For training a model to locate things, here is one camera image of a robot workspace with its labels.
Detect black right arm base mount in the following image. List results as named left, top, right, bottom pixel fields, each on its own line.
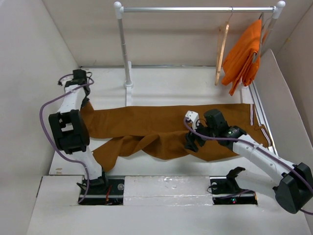
left=206, top=167, right=258, bottom=205

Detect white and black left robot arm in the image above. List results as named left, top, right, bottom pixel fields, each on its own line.
left=48, top=69, right=109, bottom=194

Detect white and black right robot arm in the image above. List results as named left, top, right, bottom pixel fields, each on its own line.
left=183, top=109, right=313, bottom=214

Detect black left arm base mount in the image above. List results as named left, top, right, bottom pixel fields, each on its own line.
left=77, top=172, right=125, bottom=206

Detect orange hanging garment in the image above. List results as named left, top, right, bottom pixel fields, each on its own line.
left=222, top=19, right=262, bottom=96

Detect brown trousers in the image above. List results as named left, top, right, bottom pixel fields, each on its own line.
left=81, top=103, right=273, bottom=172

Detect white and metal clothes rack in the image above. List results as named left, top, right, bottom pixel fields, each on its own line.
left=113, top=0, right=286, bottom=108

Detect empty wooden hanger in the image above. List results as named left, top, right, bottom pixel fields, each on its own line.
left=215, top=7, right=233, bottom=86

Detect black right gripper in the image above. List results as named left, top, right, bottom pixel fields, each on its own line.
left=183, top=118, right=218, bottom=152

